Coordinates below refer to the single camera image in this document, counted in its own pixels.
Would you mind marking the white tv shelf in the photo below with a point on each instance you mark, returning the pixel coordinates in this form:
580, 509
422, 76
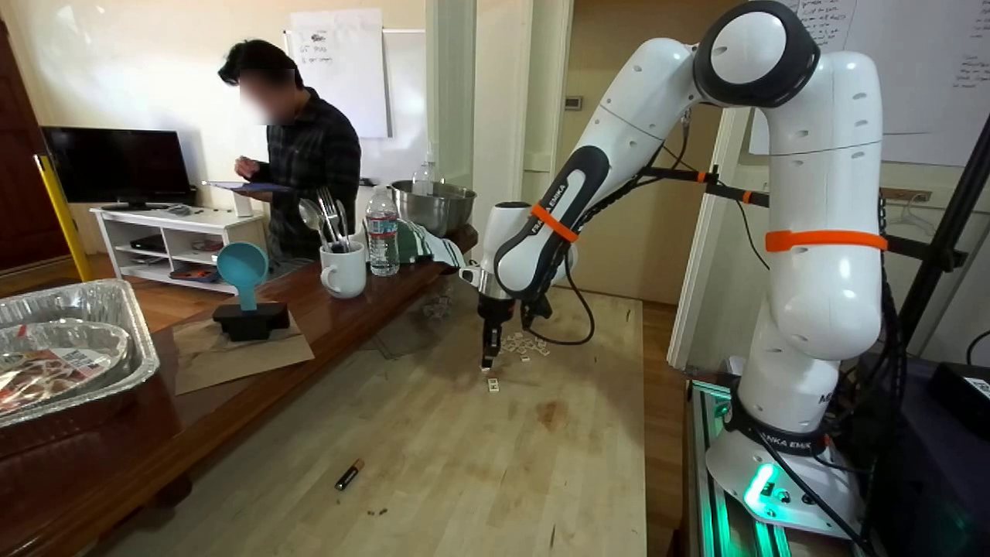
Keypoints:
175, 248

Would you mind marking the brown cardboard sheet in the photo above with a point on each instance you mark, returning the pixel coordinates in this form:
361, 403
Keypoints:
205, 358

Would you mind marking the pile of white letter tiles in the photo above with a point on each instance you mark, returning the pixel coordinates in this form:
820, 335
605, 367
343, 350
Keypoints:
523, 348

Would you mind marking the yellow stick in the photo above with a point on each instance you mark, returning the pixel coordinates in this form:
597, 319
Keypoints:
63, 217

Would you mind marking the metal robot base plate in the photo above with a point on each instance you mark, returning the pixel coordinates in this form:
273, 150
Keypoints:
806, 492

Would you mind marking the black television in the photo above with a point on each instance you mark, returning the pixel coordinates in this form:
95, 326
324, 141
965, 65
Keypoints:
135, 169

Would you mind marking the clear water bottle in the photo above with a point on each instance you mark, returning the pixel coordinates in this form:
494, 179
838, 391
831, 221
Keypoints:
382, 228

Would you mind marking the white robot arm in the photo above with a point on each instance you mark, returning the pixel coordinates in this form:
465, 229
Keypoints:
823, 156

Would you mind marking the black marker pen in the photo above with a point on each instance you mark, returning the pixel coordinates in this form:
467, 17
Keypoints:
346, 478

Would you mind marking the white green cloth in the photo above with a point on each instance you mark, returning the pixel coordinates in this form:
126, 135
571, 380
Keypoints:
422, 244

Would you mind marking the metal pot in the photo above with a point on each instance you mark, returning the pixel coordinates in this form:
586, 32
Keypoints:
443, 210

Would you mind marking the aluminium foil tray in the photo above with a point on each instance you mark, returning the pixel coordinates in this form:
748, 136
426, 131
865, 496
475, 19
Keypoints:
73, 344

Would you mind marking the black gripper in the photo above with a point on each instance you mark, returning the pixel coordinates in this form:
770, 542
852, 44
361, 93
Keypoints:
494, 313

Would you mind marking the dark wooden side table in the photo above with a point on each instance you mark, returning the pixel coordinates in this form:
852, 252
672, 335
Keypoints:
74, 474

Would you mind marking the white flip chart board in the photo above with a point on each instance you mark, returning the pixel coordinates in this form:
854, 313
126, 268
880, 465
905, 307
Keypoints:
371, 76

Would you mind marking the person in dark plaid shirt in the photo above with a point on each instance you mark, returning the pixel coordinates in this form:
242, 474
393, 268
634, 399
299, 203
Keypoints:
309, 143

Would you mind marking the white mug with utensils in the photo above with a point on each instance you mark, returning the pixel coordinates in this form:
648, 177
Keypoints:
340, 254

